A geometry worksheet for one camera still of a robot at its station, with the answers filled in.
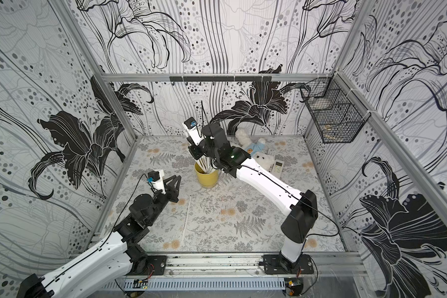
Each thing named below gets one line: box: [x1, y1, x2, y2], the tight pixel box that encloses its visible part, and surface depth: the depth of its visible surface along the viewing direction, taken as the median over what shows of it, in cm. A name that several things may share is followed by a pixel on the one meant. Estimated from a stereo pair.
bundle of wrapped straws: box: [193, 154, 216, 174], surface depth 92 cm
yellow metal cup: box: [194, 162, 220, 189], surface depth 90 cm
